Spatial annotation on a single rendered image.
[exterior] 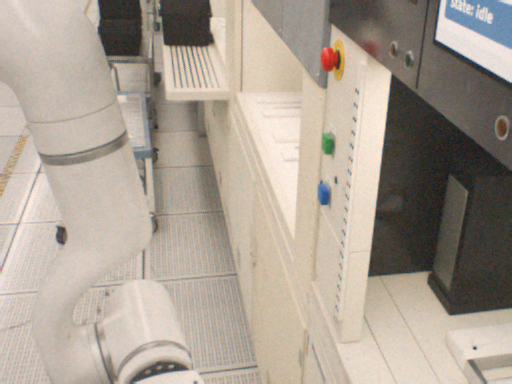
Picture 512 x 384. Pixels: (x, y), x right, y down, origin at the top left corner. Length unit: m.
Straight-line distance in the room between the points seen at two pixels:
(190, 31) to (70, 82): 2.77
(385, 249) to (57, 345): 0.74
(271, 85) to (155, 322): 1.83
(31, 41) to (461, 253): 0.82
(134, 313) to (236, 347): 1.69
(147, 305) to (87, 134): 0.25
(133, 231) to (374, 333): 0.61
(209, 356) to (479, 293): 1.39
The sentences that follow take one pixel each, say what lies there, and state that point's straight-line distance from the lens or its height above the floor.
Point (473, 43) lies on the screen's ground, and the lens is 0.59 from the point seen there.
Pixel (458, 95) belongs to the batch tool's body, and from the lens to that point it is 0.62.
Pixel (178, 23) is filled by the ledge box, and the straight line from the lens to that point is 3.37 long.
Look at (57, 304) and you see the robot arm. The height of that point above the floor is 1.19.
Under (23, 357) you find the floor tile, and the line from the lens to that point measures 2.55.
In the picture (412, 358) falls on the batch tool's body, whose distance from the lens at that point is 1.13.
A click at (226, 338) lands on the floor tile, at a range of 2.49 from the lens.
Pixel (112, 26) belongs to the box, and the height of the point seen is 0.67.
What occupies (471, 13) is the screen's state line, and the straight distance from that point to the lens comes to 0.60.
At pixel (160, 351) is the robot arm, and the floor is 1.13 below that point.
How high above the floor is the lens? 1.60
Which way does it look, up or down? 25 degrees down
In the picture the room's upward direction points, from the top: 4 degrees clockwise
